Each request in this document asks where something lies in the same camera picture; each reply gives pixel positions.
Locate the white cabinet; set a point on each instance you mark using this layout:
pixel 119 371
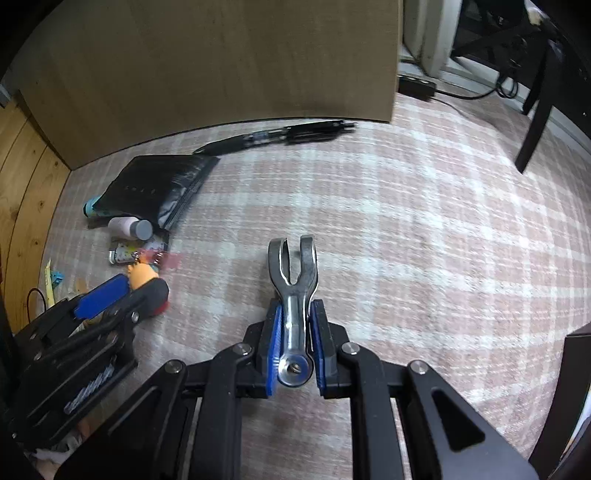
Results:
pixel 431 32

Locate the plaid cloth desktop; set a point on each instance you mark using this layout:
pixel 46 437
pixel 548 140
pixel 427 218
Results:
pixel 392 207

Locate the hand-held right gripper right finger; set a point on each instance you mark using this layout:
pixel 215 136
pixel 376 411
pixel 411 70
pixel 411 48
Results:
pixel 318 350

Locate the black power strip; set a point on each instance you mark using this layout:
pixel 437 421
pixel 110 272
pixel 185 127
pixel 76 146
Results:
pixel 415 86

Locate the silver forked metal tool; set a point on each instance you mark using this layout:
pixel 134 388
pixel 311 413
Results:
pixel 295 323

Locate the small patterned tube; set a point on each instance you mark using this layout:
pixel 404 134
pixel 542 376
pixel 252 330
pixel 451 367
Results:
pixel 122 255

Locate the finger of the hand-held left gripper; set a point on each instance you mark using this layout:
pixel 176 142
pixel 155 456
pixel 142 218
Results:
pixel 150 295
pixel 99 295

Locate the yellow straw packet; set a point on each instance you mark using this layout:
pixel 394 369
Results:
pixel 47 277

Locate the orange toy figure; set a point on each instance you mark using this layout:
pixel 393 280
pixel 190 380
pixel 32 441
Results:
pixel 141 273

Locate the dark wooden furniture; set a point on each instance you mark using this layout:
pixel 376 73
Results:
pixel 572 392

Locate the white bottle grey cap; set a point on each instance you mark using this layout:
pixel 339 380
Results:
pixel 131 227

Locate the small blue clip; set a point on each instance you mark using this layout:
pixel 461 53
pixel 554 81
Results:
pixel 57 277

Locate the black chair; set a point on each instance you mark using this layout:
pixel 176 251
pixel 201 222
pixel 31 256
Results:
pixel 538 106

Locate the black zip pouch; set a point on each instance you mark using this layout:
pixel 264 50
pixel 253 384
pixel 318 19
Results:
pixel 152 184

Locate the brown cardboard box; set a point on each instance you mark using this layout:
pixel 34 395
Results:
pixel 207 64

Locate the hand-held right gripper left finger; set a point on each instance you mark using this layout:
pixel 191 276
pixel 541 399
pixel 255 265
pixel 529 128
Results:
pixel 275 350

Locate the colourful snack bar packet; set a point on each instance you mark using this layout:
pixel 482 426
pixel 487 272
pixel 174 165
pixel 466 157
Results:
pixel 92 207

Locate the black pen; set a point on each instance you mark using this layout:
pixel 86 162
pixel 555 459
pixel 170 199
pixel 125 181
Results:
pixel 277 134

